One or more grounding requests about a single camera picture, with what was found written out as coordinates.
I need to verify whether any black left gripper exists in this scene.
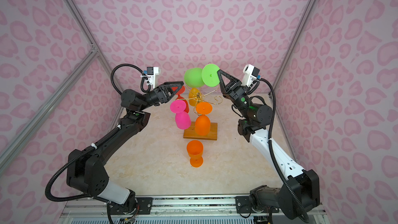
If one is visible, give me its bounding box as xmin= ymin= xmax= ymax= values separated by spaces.
xmin=139 ymin=82 xmax=183 ymax=114

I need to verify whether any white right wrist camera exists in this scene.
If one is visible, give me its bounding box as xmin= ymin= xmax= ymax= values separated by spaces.
xmin=242 ymin=64 xmax=261 ymax=87

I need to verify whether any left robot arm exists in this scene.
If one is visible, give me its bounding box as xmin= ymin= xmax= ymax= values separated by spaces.
xmin=66 ymin=82 xmax=183 ymax=214

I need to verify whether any pink wine glass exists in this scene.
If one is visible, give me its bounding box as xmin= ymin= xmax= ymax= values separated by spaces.
xmin=170 ymin=100 xmax=191 ymax=130

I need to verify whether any wooden rack base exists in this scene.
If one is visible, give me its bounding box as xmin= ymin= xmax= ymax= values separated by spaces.
xmin=183 ymin=121 xmax=218 ymax=141

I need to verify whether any aluminium frame left horizontal bar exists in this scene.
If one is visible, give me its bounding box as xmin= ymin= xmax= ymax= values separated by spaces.
xmin=1 ymin=48 xmax=98 ymax=175

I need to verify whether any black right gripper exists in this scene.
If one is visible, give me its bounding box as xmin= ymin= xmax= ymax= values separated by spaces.
xmin=218 ymin=74 xmax=256 ymax=122

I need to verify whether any yellow wine glass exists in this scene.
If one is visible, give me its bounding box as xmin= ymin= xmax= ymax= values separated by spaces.
xmin=188 ymin=88 xmax=202 ymax=106

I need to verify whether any aluminium frame post back left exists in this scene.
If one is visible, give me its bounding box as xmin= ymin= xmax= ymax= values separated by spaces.
xmin=63 ymin=0 xmax=113 ymax=77

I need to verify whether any orange wine glass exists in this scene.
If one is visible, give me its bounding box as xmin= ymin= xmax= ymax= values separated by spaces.
xmin=187 ymin=140 xmax=204 ymax=168
xmin=195 ymin=102 xmax=212 ymax=135

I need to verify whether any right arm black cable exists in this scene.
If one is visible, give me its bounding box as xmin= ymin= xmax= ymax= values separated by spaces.
xmin=248 ymin=77 xmax=310 ymax=224

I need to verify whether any red wine glass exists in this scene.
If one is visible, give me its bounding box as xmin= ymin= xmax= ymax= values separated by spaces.
xmin=177 ymin=86 xmax=189 ymax=113

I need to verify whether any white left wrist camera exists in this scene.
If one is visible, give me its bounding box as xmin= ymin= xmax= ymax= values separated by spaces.
xmin=143 ymin=66 xmax=161 ymax=89

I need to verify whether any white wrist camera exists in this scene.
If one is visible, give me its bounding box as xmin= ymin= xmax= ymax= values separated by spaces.
xmin=143 ymin=66 xmax=161 ymax=89
xmin=242 ymin=64 xmax=261 ymax=87

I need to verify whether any aluminium frame post back right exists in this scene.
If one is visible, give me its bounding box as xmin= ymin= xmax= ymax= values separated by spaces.
xmin=273 ymin=0 xmax=319 ymax=90

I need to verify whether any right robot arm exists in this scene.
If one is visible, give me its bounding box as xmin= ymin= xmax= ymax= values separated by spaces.
xmin=217 ymin=69 xmax=320 ymax=224

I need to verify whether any gold wire glass rack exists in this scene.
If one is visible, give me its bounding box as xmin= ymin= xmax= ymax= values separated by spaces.
xmin=181 ymin=87 xmax=223 ymax=121

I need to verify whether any green wine glass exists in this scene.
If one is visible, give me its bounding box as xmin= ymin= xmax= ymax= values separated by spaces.
xmin=184 ymin=64 xmax=220 ymax=88

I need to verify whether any aluminium frame post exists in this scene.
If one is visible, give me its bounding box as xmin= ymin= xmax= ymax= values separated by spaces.
xmin=273 ymin=0 xmax=319 ymax=90
xmin=63 ymin=0 xmax=113 ymax=77

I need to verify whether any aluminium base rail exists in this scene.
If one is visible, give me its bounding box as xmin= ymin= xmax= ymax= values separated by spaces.
xmin=58 ymin=194 xmax=332 ymax=224

